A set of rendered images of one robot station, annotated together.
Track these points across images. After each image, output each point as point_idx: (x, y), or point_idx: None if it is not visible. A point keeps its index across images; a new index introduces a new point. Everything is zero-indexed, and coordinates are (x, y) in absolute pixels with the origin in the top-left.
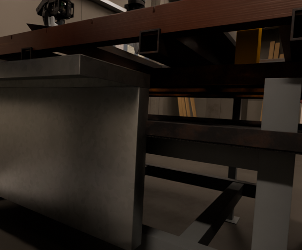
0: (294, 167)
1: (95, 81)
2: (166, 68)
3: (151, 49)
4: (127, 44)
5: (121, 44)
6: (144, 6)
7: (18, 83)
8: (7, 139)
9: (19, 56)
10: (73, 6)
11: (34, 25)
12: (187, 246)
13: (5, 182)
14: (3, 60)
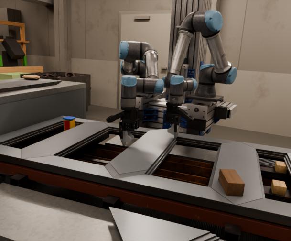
0: None
1: (125, 147)
2: (100, 144)
3: (105, 136)
4: (132, 139)
5: (117, 135)
6: (121, 108)
7: (171, 155)
8: None
9: (180, 145)
10: (164, 115)
11: (165, 129)
12: None
13: None
14: (289, 166)
